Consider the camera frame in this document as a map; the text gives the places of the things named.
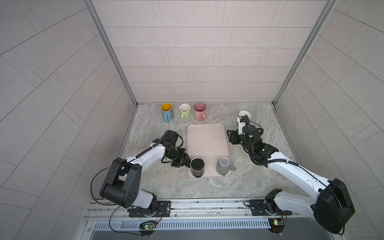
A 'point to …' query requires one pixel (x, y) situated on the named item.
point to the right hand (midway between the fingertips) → (229, 130)
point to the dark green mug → (243, 113)
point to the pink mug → (200, 111)
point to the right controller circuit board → (277, 225)
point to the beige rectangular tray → (208, 141)
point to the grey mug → (224, 166)
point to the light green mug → (184, 109)
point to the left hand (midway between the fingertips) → (196, 158)
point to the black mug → (197, 165)
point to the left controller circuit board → (147, 228)
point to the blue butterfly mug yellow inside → (167, 110)
